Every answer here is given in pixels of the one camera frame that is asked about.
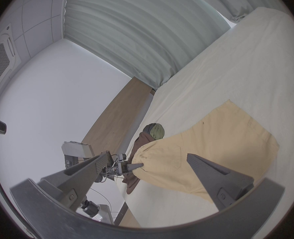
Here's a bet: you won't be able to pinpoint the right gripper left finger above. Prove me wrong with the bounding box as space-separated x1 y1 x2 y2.
39 152 113 211

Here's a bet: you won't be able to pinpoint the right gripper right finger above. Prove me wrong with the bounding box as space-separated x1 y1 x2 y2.
186 153 255 211

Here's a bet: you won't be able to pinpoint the tan shorts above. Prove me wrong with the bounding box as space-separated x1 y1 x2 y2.
130 99 280 203

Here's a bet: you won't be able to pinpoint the bed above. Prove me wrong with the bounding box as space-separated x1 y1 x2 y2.
81 7 294 228

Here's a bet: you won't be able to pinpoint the brown shorts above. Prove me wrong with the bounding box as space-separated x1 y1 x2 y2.
122 131 155 195

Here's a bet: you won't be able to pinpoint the black garment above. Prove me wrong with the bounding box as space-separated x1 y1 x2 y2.
143 123 155 136

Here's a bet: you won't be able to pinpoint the green garment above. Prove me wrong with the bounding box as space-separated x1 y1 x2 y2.
149 123 165 140

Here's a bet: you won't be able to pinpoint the ceiling air conditioner vent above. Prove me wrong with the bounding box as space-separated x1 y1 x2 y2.
0 23 22 95

